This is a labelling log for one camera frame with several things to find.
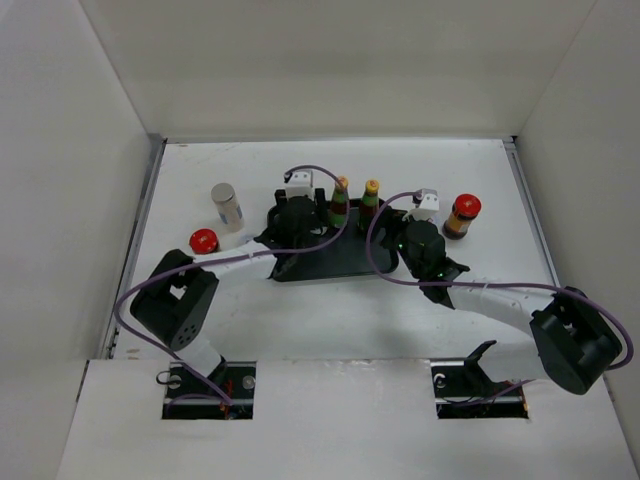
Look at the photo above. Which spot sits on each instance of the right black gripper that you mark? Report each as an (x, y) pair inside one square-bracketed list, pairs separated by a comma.
[(391, 219)]

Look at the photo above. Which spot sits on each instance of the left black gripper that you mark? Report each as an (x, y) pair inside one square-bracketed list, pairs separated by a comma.
[(319, 216)]

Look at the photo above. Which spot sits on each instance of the green sauce bottle yellow cap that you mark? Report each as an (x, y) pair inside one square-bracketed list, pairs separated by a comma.
[(339, 203)]

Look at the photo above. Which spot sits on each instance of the red-lid dark sauce jar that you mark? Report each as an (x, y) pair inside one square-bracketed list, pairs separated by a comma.
[(465, 209)]

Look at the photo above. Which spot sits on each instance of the silver-lid spice jar front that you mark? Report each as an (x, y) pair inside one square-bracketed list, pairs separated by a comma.
[(224, 197)]

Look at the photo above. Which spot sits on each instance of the red-lid chili sauce jar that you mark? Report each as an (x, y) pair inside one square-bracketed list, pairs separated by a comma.
[(204, 241)]

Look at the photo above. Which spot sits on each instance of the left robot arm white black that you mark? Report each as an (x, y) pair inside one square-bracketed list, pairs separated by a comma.
[(174, 302)]

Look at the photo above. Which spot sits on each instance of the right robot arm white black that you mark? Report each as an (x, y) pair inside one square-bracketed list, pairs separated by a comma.
[(572, 343)]

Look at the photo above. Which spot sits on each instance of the black rectangular plastic tray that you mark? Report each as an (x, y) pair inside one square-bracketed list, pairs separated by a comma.
[(338, 254)]

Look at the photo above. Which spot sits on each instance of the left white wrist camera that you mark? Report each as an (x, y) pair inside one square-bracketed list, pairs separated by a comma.
[(299, 183)]

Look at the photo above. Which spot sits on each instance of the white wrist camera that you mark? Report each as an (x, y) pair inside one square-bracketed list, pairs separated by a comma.
[(299, 183), (426, 205)]

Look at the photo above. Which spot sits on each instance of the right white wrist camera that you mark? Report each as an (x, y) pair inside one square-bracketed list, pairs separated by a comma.
[(426, 205)]

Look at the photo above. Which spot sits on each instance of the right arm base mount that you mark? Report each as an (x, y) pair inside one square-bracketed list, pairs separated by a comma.
[(462, 390)]

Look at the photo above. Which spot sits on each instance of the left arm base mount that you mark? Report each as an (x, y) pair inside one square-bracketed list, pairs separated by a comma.
[(189, 398)]

